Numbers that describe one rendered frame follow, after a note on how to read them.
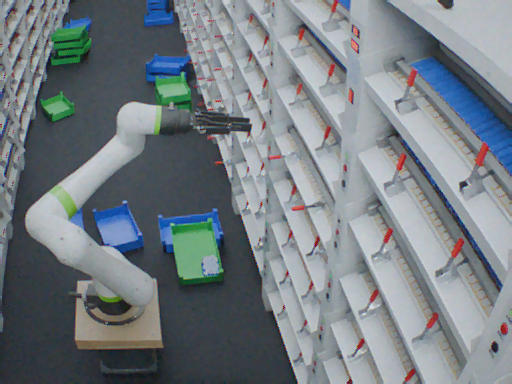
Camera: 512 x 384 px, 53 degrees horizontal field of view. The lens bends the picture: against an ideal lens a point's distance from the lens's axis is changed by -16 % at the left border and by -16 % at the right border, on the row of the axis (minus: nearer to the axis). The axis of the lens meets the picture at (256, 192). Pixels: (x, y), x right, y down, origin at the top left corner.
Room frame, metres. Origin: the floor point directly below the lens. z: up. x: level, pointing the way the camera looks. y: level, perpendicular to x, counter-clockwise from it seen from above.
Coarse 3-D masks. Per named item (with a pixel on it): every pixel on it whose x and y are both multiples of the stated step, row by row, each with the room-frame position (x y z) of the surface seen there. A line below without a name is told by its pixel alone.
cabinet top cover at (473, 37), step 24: (408, 0) 0.94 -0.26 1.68; (432, 0) 0.95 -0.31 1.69; (456, 0) 0.98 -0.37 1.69; (480, 0) 1.02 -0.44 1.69; (432, 24) 0.85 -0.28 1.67; (456, 24) 0.82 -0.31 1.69; (480, 24) 0.84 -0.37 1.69; (504, 24) 0.87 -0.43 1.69; (456, 48) 0.77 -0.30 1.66; (480, 48) 0.72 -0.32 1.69; (504, 48) 0.74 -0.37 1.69; (480, 72) 0.70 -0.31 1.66; (504, 72) 0.64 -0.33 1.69; (504, 96) 0.63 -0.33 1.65
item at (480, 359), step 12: (504, 288) 0.51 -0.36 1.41; (504, 300) 0.50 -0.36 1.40; (492, 312) 0.51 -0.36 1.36; (492, 324) 0.50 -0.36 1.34; (480, 336) 0.52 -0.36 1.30; (480, 348) 0.50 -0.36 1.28; (468, 360) 0.52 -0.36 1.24; (480, 360) 0.49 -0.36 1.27; (504, 360) 0.44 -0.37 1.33; (468, 372) 0.50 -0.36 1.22; (480, 372) 0.48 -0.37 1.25; (492, 372) 0.45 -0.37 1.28; (504, 372) 0.43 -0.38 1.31
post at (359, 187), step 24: (360, 0) 1.15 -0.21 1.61; (384, 0) 1.12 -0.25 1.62; (384, 24) 1.12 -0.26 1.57; (408, 24) 1.13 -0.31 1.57; (384, 48) 1.12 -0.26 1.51; (360, 96) 1.12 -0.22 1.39; (360, 120) 1.11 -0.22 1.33; (384, 120) 1.12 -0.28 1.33; (360, 168) 1.11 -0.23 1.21; (360, 192) 1.11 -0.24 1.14; (336, 216) 1.18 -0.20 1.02; (336, 264) 1.14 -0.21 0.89; (336, 288) 1.11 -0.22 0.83; (312, 360) 1.19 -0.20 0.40
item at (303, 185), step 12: (288, 120) 1.80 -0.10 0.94; (276, 132) 1.79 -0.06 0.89; (288, 132) 1.78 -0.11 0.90; (288, 144) 1.73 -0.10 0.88; (300, 156) 1.65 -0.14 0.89; (288, 168) 1.63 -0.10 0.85; (300, 168) 1.59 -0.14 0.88; (300, 180) 1.53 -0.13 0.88; (312, 180) 1.52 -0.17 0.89; (300, 192) 1.48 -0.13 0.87; (312, 192) 1.46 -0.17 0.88; (312, 216) 1.36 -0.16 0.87; (324, 216) 1.35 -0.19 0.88; (324, 228) 1.30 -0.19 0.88; (324, 240) 1.25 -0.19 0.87
